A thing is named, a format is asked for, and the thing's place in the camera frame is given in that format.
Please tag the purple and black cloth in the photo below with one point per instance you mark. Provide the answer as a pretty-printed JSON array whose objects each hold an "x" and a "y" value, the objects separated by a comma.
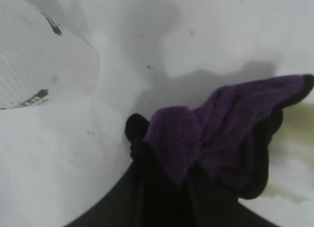
[{"x": 220, "y": 119}]

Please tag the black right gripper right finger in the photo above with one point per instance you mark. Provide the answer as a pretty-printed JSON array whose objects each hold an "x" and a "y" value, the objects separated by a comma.
[{"x": 220, "y": 209}]

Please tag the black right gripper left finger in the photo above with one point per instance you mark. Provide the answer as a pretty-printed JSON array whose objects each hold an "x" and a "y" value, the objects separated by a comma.
[{"x": 137, "y": 202}]

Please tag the white paper coffee cup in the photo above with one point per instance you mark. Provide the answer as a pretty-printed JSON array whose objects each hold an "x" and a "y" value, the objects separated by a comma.
[{"x": 36, "y": 60}]

